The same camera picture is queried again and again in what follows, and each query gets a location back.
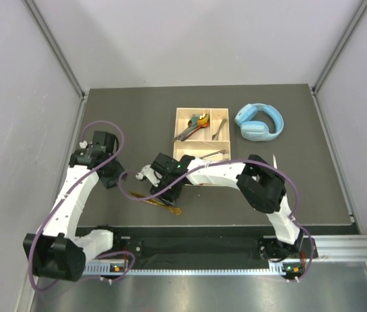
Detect light blue headphones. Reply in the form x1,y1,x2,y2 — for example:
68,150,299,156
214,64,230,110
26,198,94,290
234,103,284,142

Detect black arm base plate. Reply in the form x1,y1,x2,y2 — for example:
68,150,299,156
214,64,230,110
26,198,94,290
85,236,318,261

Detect left aluminium frame post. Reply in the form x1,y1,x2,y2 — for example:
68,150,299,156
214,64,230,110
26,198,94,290
22,0,88,98

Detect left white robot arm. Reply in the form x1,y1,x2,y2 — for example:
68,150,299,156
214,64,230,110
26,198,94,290
23,131,124,281

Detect slotted cable duct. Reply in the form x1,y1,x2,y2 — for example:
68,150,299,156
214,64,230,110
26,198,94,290
83,261,301,277

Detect right aluminium frame post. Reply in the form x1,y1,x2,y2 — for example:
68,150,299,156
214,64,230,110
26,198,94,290
310,0,367,94

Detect orange silicone spoon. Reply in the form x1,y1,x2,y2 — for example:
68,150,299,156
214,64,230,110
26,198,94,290
181,122,210,142

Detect gold butter knife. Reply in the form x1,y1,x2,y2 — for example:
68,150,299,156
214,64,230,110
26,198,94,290
129,191,182,215

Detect cream divided utensil box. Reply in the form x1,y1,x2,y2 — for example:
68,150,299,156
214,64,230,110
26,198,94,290
172,107,232,188

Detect aluminium front rail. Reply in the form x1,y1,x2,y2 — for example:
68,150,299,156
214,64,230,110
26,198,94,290
27,235,367,263

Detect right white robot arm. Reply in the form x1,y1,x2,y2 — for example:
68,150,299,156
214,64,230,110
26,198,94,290
135,153,304,257

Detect aluminium frame post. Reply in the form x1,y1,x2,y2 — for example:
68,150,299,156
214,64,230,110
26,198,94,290
310,0,367,94
22,0,88,98

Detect silver fork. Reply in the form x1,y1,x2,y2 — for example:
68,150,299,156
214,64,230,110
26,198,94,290
211,118,227,140

